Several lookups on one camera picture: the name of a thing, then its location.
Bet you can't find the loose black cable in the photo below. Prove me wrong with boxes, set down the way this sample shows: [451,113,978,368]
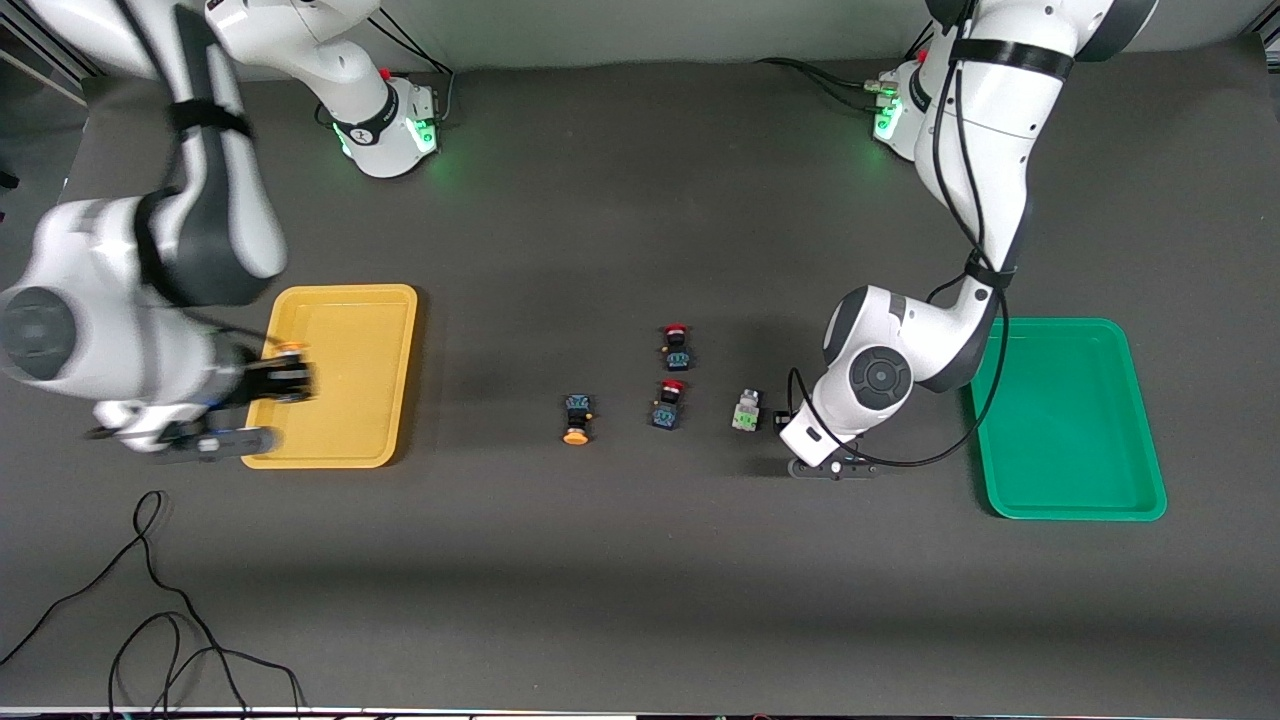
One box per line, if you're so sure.
[0,489,306,717]

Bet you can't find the metal frame rail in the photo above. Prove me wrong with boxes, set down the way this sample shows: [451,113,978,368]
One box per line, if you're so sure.
[0,18,91,107]

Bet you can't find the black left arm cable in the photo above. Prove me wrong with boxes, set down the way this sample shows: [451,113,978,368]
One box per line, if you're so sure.
[788,0,1013,470]

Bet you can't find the green plastic tray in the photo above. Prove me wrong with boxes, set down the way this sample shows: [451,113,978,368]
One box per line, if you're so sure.
[962,317,1169,523]

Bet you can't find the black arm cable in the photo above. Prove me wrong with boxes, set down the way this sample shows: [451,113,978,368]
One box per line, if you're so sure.
[115,0,301,356]
[788,0,1013,470]

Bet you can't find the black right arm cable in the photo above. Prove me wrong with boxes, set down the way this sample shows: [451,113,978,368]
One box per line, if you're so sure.
[115,0,301,356]

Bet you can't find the yellow plastic tray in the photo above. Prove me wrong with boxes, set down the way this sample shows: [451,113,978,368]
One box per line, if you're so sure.
[240,284,419,470]

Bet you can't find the black left base cables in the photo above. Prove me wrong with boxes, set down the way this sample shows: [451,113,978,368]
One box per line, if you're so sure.
[755,20,936,113]

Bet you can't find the black right base cables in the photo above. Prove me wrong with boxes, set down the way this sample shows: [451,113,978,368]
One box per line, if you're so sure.
[316,5,457,129]

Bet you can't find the black base cables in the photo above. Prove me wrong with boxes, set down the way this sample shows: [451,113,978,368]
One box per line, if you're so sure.
[755,20,936,113]
[316,5,457,129]

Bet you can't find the dark grey table mat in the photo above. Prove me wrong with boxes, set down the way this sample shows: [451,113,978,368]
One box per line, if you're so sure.
[0,40,1280,714]

